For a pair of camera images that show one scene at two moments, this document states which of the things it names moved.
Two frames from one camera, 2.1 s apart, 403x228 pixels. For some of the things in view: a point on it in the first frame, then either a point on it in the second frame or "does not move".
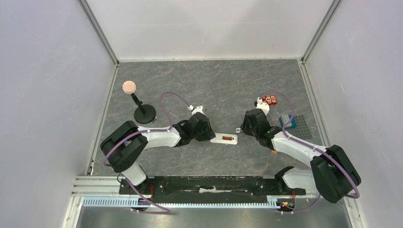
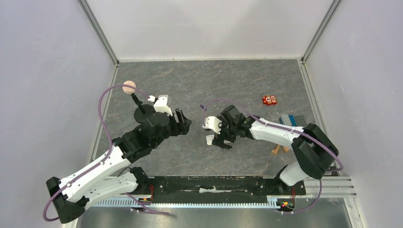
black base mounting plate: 247,187 does not move
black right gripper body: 248,125 to 222,133
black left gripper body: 204,135 to 172,129
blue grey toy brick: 284,118 does not move
